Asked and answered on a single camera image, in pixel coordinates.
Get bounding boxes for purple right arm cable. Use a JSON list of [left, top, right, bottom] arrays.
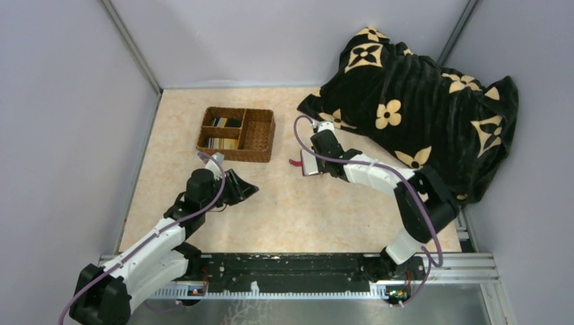
[[293, 115, 445, 308]]

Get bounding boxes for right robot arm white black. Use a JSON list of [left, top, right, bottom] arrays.
[[301, 129, 460, 267]]

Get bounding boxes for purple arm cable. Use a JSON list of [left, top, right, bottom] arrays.
[[293, 115, 445, 308], [57, 152, 227, 325]]

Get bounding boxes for cards in lower compartment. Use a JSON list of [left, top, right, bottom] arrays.
[[204, 137, 239, 150]]

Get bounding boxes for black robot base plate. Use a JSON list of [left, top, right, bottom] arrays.
[[159, 252, 427, 297]]

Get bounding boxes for cards in upper compartment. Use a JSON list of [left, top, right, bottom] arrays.
[[209, 117, 242, 128]]

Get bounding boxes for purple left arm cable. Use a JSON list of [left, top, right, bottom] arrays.
[[57, 152, 227, 325]]

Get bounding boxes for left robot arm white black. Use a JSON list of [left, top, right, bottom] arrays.
[[65, 168, 259, 324]]

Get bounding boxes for red leather card holder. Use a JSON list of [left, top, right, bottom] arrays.
[[288, 150, 320, 177]]

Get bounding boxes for aluminium frame rail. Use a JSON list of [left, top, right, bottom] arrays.
[[91, 253, 501, 301]]

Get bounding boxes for brown wicker basket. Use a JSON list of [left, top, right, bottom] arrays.
[[196, 106, 275, 163]]

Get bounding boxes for black floral blanket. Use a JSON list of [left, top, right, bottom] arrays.
[[298, 27, 519, 205]]

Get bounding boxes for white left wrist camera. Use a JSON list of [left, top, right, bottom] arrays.
[[205, 152, 225, 173]]

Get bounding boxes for cards in compartment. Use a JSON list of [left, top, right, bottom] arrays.
[[204, 137, 239, 150], [209, 117, 242, 128]]

